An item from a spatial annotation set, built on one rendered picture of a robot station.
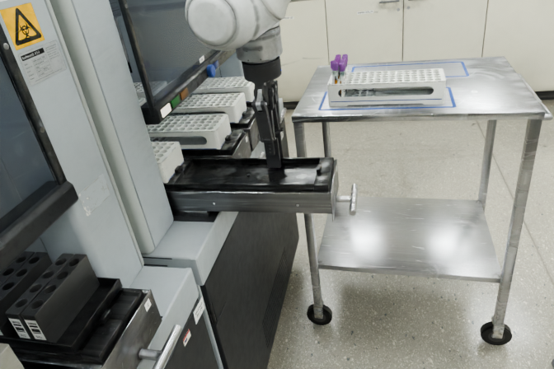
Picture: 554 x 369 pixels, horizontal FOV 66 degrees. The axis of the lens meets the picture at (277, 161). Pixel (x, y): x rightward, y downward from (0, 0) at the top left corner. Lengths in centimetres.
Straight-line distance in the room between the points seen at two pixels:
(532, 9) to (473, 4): 35
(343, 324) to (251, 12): 126
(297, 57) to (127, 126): 250
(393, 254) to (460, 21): 201
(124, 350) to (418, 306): 123
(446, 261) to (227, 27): 110
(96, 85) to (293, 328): 118
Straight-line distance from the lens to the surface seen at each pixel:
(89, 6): 75
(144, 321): 70
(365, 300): 171
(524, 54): 330
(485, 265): 149
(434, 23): 312
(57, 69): 67
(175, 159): 97
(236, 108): 115
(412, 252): 149
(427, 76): 118
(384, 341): 160
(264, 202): 86
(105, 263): 75
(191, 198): 91
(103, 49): 75
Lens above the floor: 126
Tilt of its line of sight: 28 degrees down
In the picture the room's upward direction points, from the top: 8 degrees counter-clockwise
